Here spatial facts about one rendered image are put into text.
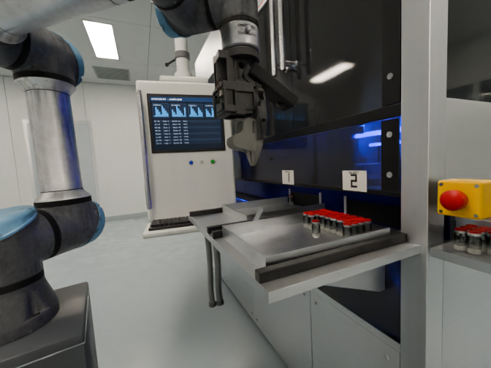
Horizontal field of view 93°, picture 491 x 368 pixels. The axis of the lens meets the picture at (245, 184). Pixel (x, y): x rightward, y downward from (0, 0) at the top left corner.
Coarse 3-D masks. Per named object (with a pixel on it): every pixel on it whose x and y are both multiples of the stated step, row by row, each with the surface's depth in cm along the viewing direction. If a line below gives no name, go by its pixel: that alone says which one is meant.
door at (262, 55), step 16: (288, 0) 91; (288, 16) 92; (288, 32) 93; (288, 48) 94; (288, 64) 94; (288, 80) 95; (272, 112) 109; (288, 112) 97; (272, 128) 110; (288, 128) 98
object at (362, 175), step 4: (344, 172) 72; (348, 172) 70; (352, 172) 69; (356, 172) 68; (360, 172) 66; (364, 172) 65; (344, 176) 72; (348, 176) 70; (352, 176) 69; (360, 176) 66; (364, 176) 65; (344, 180) 72; (348, 180) 71; (360, 180) 67; (364, 180) 65; (344, 184) 72; (348, 184) 71; (352, 184) 69; (356, 184) 68; (360, 184) 67; (364, 184) 66; (344, 188) 72; (348, 188) 71; (352, 188) 69; (356, 188) 68; (360, 188) 67; (364, 188) 66
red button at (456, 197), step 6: (444, 192) 46; (450, 192) 45; (456, 192) 44; (462, 192) 44; (444, 198) 45; (450, 198) 45; (456, 198) 44; (462, 198) 43; (444, 204) 46; (450, 204) 45; (456, 204) 44; (462, 204) 43
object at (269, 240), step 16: (240, 224) 69; (256, 224) 71; (272, 224) 73; (288, 224) 75; (240, 240) 54; (256, 240) 62; (272, 240) 62; (288, 240) 61; (304, 240) 60; (320, 240) 60; (336, 240) 50; (352, 240) 52; (256, 256) 46; (272, 256) 43; (288, 256) 45
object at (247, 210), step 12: (228, 204) 103; (240, 204) 105; (252, 204) 108; (264, 204) 110; (276, 204) 113; (288, 204) 111; (324, 204) 92; (240, 216) 83; (252, 216) 79; (264, 216) 81
